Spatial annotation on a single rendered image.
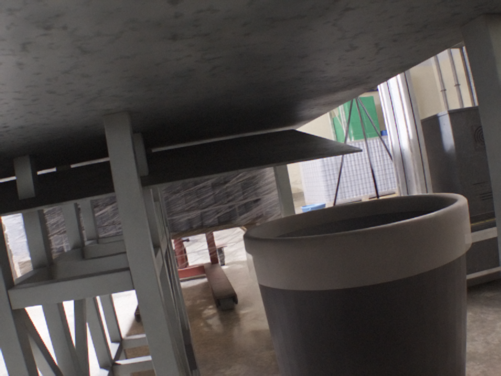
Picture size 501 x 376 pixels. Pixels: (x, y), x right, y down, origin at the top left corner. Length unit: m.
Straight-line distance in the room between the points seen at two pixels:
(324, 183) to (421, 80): 7.57
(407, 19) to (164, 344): 0.51
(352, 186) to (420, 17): 6.31
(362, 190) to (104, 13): 6.57
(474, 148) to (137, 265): 1.65
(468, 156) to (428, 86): 11.57
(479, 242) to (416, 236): 1.35
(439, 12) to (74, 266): 0.71
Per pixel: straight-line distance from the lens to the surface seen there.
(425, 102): 13.25
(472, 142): 1.96
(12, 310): 0.64
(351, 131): 10.37
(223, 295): 2.22
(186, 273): 3.19
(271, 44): 0.40
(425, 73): 13.53
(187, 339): 1.02
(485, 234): 1.92
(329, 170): 6.55
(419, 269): 0.58
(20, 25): 0.29
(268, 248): 0.61
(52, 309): 0.83
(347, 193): 6.66
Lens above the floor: 0.68
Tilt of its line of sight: 1 degrees down
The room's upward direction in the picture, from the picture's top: 10 degrees counter-clockwise
